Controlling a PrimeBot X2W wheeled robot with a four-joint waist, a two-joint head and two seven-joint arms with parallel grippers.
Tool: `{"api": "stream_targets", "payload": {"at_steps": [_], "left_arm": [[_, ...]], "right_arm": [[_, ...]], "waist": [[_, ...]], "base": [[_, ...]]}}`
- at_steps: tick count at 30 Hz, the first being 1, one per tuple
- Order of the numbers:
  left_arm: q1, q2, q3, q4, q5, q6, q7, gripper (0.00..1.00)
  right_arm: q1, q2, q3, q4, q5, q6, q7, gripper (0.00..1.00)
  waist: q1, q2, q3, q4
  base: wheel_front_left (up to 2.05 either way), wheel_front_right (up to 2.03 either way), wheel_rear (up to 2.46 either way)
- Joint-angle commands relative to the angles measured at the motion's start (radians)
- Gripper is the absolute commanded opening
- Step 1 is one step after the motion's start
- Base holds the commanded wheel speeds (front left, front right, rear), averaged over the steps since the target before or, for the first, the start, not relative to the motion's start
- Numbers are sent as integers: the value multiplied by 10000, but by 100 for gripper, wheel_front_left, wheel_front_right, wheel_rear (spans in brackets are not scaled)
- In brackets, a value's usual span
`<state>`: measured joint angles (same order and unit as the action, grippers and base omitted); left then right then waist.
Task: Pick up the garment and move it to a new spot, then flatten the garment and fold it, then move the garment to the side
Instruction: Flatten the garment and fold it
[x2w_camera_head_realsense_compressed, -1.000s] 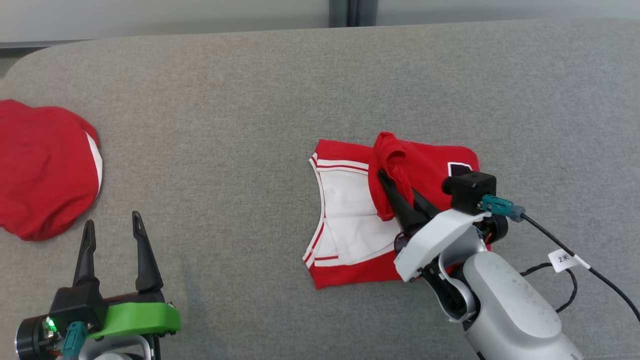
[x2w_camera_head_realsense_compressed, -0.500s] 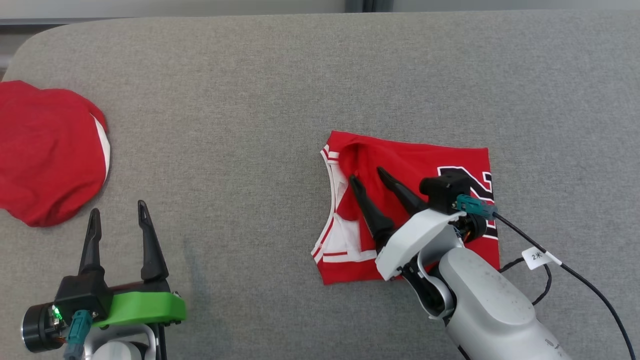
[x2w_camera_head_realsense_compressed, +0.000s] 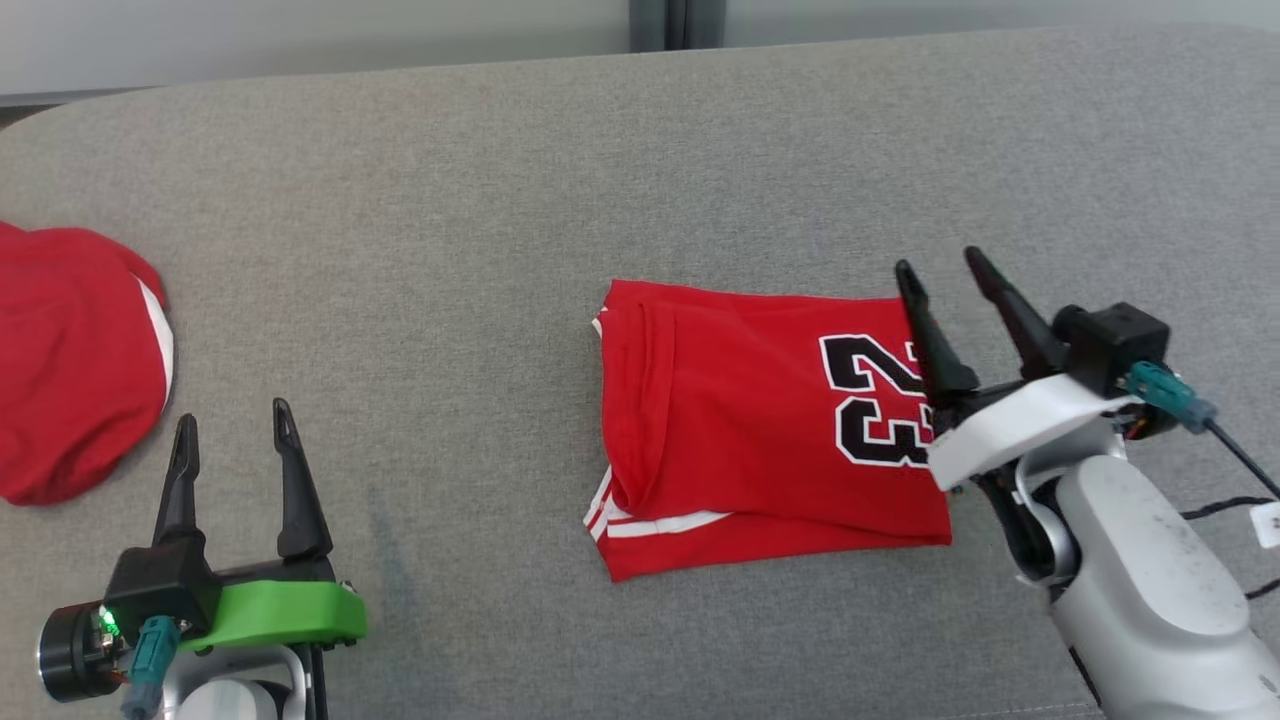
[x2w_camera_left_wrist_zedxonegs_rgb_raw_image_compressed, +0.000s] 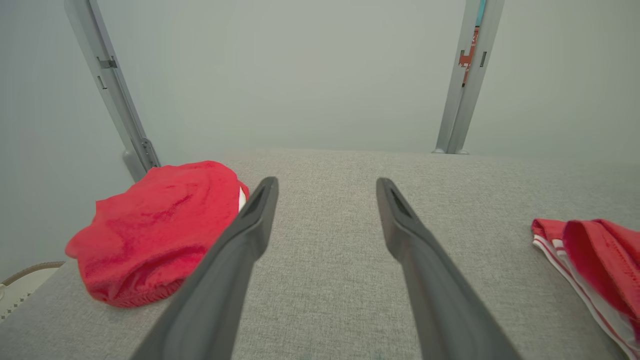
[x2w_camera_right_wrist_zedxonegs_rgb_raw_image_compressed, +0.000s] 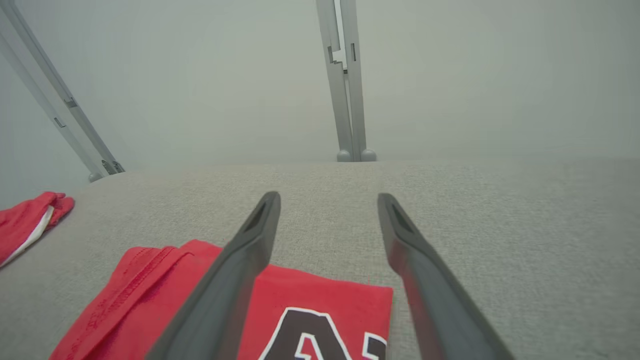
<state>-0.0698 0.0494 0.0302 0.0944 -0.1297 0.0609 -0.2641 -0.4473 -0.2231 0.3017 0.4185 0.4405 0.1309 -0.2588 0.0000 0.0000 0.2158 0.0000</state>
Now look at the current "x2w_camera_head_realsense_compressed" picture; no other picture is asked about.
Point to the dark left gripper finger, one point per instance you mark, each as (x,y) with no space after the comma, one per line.
(182,500)
(298,500)

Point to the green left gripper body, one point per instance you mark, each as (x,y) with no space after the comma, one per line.
(280,610)

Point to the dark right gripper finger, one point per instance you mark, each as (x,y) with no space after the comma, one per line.
(1025,330)
(940,350)

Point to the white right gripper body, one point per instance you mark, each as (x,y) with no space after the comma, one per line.
(1010,425)

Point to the red shorts white trim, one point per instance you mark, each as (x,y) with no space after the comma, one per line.
(70,360)

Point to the red white numbered jersey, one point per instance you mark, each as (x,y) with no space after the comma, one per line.
(740,440)

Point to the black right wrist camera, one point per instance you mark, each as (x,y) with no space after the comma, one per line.
(1115,345)

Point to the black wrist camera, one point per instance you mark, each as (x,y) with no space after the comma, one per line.
(150,590)
(1115,345)

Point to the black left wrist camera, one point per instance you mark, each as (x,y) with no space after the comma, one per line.
(150,590)

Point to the grey wall partition post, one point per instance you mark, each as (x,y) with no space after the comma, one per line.
(675,22)

